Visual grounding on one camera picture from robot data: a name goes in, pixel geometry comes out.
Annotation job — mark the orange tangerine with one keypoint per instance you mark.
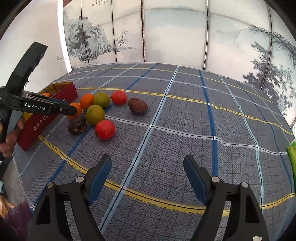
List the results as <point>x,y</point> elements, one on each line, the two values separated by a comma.
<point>86,101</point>
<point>76,110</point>

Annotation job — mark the person's left hand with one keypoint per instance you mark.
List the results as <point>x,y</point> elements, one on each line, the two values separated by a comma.
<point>7,147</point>

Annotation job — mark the blue plaid tablecloth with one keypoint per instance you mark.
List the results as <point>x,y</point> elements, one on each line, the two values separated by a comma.
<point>231,129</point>

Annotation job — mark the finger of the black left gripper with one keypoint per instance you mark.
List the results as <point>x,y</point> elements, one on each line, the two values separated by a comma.
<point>26,66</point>
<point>37,103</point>

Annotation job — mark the green citrus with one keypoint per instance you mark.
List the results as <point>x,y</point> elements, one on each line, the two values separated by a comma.
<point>101,99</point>
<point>94,114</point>

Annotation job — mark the painted landscape folding screen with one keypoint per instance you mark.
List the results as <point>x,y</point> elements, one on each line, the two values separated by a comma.
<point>245,40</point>

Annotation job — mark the red tomato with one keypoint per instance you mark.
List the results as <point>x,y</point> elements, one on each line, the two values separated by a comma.
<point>119,97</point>
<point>105,130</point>

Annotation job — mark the dark maroon passion fruit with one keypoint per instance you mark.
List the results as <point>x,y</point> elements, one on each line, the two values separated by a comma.
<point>137,106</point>

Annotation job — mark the green tissue pack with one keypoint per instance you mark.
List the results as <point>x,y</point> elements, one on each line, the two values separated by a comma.
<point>291,150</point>

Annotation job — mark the dark wrinkled fruit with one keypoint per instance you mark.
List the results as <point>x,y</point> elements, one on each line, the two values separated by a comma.
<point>77,125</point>

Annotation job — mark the red toffee tin box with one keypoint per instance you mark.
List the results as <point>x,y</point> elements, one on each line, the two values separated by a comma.
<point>35,123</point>

